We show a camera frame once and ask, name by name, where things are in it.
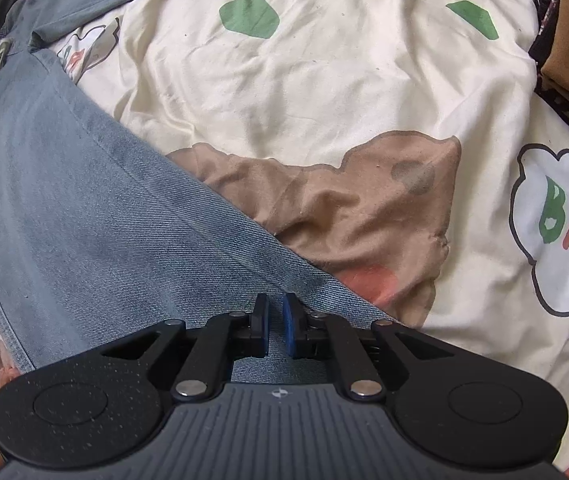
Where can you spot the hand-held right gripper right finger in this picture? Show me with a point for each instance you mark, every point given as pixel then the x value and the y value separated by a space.
pixel 289 327

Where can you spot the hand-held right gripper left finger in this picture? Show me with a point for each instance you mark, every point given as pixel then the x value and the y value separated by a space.
pixel 259 330

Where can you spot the light blue jeans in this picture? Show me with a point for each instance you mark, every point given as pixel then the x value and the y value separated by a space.
pixel 64 200

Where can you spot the cream bear print blanket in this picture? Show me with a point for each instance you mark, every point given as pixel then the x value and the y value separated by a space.
pixel 314 85

